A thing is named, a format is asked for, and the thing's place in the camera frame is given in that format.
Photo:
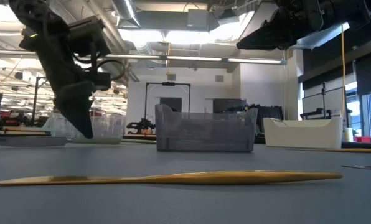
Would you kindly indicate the black equipment case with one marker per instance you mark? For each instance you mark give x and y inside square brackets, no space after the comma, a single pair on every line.
[271,113]

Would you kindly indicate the white plastic bin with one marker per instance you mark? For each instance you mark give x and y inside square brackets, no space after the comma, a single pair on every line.
[300,137]

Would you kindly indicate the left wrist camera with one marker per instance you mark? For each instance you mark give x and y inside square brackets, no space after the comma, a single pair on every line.
[89,35]

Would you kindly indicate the red box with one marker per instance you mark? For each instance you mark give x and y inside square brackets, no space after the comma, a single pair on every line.
[363,139]

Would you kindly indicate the clear plastic bin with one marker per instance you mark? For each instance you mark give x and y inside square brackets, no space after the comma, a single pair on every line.
[110,127]

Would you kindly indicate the black camera gantry frame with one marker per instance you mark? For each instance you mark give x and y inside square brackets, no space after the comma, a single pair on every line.
[35,102]
[146,99]

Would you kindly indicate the dark grey translucent bin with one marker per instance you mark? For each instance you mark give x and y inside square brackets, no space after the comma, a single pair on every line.
[204,137]

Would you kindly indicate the wooden top work table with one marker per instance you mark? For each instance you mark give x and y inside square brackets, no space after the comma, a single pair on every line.
[17,132]

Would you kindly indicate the black background robot arm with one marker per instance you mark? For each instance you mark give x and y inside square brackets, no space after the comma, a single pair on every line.
[140,126]

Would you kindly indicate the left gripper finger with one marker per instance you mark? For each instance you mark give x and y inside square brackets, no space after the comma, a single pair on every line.
[76,109]

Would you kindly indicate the long ceiling light fixture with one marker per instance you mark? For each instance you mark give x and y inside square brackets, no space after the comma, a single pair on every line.
[191,58]

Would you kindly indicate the white board panel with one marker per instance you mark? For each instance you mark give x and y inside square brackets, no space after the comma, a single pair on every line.
[313,102]

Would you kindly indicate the white paper roll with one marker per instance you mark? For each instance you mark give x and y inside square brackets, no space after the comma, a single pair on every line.
[349,135]

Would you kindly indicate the black computer monitor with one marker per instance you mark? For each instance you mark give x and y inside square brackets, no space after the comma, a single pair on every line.
[229,104]

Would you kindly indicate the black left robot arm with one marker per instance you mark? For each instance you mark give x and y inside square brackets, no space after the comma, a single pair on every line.
[30,9]

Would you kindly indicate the black tripod stand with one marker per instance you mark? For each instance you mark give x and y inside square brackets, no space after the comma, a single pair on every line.
[323,99]

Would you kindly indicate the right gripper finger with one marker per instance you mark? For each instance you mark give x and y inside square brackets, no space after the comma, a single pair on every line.
[266,37]

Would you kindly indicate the gold knife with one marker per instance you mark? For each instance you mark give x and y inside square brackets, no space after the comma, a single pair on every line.
[219,178]

